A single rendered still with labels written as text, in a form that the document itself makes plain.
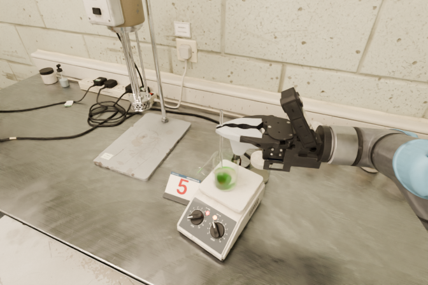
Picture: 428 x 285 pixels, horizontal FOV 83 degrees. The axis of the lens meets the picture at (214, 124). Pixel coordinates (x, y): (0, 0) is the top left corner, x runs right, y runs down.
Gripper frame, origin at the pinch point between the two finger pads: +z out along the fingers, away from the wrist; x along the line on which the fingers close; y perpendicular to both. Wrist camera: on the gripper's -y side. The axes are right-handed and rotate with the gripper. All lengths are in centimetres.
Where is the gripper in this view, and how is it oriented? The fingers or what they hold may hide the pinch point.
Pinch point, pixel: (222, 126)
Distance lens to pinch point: 48.2
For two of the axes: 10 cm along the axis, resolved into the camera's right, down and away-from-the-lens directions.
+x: 1.4, -5.8, 8.0
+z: -9.9, -0.8, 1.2
